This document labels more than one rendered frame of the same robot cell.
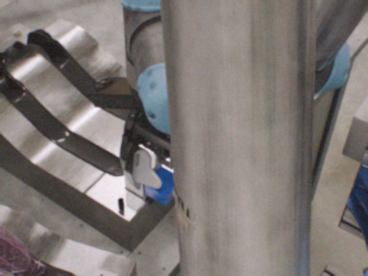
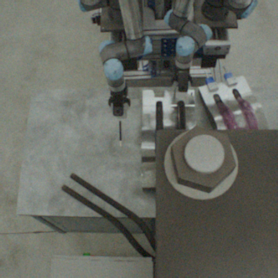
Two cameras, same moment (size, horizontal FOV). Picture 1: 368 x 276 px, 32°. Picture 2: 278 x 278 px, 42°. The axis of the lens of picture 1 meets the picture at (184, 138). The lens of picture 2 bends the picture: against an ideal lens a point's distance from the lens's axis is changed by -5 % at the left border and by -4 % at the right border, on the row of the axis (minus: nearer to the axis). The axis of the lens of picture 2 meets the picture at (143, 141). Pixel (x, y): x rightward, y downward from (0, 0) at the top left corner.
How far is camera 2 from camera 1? 168 cm
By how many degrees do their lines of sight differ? 55
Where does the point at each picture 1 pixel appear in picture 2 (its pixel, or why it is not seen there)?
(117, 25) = (108, 168)
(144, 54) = (203, 38)
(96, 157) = (180, 113)
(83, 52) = (150, 139)
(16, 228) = (216, 112)
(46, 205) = not seen: hidden behind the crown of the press
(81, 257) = (208, 98)
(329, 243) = not seen: hidden behind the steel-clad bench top
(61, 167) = (191, 117)
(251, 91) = not seen: outside the picture
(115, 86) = (183, 81)
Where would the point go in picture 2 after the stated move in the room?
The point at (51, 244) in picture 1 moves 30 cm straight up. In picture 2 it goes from (211, 106) to (219, 75)
